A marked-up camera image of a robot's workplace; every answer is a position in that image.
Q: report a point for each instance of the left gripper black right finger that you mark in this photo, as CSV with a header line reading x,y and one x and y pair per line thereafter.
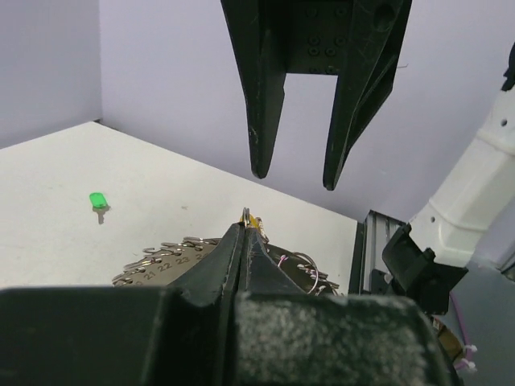
x,y
287,337

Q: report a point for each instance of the steel keyring disc with rings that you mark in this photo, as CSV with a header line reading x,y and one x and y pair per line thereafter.
x,y
163,265

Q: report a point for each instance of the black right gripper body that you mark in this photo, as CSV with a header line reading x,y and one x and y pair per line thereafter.
x,y
312,36

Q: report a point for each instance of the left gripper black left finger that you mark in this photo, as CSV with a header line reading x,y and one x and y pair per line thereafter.
x,y
182,334

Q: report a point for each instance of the yellow tag key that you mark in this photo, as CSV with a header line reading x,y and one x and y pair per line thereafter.
x,y
250,221

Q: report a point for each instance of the aluminium frame rail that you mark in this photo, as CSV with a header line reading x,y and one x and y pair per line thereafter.
x,y
369,274

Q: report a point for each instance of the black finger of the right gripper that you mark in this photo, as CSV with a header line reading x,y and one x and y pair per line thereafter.
x,y
257,35
365,78

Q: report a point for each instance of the green tag key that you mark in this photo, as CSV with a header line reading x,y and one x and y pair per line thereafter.
x,y
99,206

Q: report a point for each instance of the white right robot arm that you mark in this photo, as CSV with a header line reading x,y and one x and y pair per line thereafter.
x,y
429,255

